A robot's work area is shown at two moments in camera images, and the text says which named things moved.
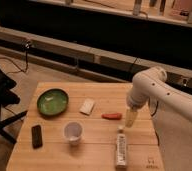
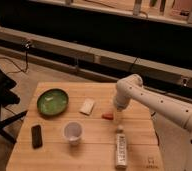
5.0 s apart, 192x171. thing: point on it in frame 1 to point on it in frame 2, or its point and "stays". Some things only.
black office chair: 1,96 stays
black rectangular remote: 36,136 stays
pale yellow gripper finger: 131,115 to 117,116
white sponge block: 87,106 stays
